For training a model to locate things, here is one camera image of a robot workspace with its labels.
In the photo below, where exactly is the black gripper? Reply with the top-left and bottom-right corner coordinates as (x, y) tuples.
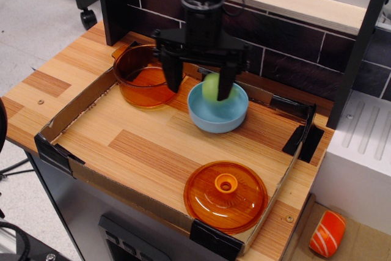
(153, 0), (250, 101)

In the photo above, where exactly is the green toy pear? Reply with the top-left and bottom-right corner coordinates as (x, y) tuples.
(202, 73), (237, 104)

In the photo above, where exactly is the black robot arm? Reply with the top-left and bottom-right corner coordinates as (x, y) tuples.
(153, 0), (250, 101)

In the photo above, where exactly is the light blue bowl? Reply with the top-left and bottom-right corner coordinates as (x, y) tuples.
(187, 82), (249, 133)

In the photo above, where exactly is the black office chair base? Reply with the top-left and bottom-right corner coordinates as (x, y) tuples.
(75, 0), (98, 30)

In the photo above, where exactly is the amber glass pot lid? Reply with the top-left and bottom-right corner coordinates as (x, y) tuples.
(183, 161), (268, 235)

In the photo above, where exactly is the light wooden shelf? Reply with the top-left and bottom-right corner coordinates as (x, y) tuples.
(245, 0), (367, 35)

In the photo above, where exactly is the cardboard fence with black tape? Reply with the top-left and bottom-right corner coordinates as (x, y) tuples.
(34, 40), (325, 257)

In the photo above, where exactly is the white toy sink drainboard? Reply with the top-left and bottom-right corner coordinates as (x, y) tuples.
(312, 91), (390, 233)

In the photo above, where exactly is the black oven control panel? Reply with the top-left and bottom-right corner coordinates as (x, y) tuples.
(98, 216), (170, 261)

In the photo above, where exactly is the salmon sushi toy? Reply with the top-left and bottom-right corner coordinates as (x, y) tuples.
(309, 210), (346, 258)

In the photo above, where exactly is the black wooden upright post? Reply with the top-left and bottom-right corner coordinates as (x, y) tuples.
(326, 0), (386, 129)

